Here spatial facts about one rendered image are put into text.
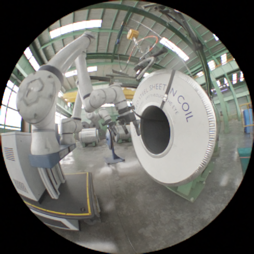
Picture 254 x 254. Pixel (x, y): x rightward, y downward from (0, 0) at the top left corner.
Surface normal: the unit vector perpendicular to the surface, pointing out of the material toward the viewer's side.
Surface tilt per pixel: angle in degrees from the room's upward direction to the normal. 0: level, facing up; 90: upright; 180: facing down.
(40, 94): 98
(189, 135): 90
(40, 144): 68
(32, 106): 100
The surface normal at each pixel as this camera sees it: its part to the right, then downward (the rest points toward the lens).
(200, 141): -0.94, 0.08
